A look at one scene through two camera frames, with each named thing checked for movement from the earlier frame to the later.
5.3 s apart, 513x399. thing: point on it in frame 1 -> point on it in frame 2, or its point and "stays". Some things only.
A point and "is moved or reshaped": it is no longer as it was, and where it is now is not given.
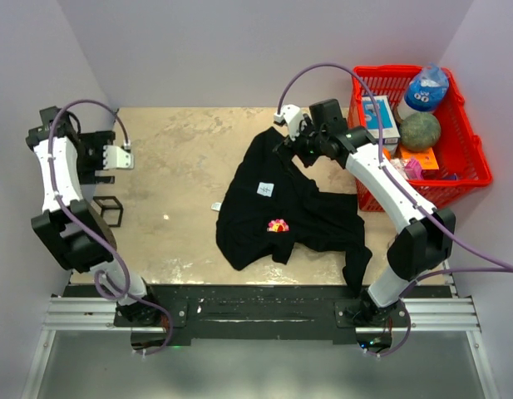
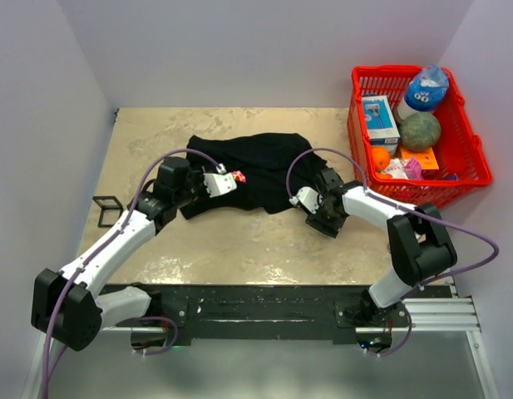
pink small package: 413,169 stays
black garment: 273,203 is moved or reshaped
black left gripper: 87,174 -> 198,175
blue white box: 390,130 stays
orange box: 426,158 stays
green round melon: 419,131 stays
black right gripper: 308,128 -> 330,228
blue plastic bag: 427,88 stays
